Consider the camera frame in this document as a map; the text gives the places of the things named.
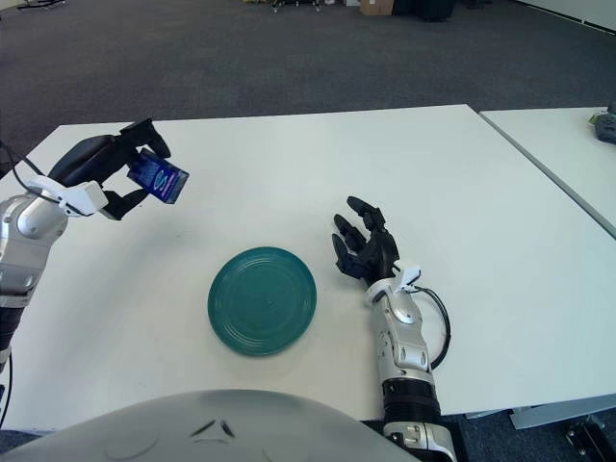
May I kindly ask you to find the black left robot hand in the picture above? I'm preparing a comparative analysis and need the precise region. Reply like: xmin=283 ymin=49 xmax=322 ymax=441
xmin=47 ymin=118 xmax=172 ymax=221

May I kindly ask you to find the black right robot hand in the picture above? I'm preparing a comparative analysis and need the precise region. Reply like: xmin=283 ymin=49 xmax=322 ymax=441
xmin=330 ymin=195 xmax=401 ymax=290

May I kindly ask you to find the blue purple gum pack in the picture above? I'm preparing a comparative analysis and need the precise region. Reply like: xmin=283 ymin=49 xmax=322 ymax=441
xmin=127 ymin=148 xmax=191 ymax=206

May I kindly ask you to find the teal green round plate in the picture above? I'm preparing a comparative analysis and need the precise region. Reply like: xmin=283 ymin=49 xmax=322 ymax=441
xmin=207 ymin=246 xmax=319 ymax=358

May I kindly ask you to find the white left wrist connector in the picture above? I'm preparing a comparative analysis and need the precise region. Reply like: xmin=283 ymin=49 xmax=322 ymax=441
xmin=26 ymin=175 xmax=107 ymax=218

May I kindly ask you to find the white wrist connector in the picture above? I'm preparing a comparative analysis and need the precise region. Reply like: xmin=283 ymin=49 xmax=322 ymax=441
xmin=26 ymin=175 xmax=107 ymax=218
xmin=395 ymin=265 xmax=423 ymax=294

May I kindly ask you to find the white right wrist connector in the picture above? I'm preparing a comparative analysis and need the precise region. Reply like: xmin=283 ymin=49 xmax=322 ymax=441
xmin=395 ymin=265 xmax=423 ymax=294

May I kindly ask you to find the white table foot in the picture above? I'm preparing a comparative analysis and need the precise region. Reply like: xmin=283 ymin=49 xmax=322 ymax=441
xmin=464 ymin=398 xmax=616 ymax=429

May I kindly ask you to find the black cabinet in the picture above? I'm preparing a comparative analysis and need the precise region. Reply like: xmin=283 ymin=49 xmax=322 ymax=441
xmin=392 ymin=0 xmax=456 ymax=23

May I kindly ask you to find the grey robot torso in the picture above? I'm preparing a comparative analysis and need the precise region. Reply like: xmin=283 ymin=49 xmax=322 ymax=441
xmin=0 ymin=389 xmax=420 ymax=462

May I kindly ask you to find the grey power strip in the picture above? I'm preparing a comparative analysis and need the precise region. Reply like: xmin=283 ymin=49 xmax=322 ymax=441
xmin=586 ymin=108 xmax=616 ymax=143

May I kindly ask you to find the wheeled metal cart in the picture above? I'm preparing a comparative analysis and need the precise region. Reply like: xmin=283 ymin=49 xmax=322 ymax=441
xmin=269 ymin=0 xmax=347 ymax=13

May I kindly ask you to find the black caster base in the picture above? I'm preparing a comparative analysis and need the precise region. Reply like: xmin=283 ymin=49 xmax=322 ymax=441
xmin=565 ymin=413 xmax=616 ymax=462

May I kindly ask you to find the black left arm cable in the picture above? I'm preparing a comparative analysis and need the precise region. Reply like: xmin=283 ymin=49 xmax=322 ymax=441
xmin=0 ymin=139 xmax=54 ymax=198

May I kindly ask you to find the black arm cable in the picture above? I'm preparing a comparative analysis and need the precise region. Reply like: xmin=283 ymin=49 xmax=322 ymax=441
xmin=0 ymin=139 xmax=54 ymax=198
xmin=416 ymin=286 xmax=452 ymax=371

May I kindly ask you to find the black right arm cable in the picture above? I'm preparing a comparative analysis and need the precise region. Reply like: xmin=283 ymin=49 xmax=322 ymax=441
xmin=416 ymin=286 xmax=452 ymax=371

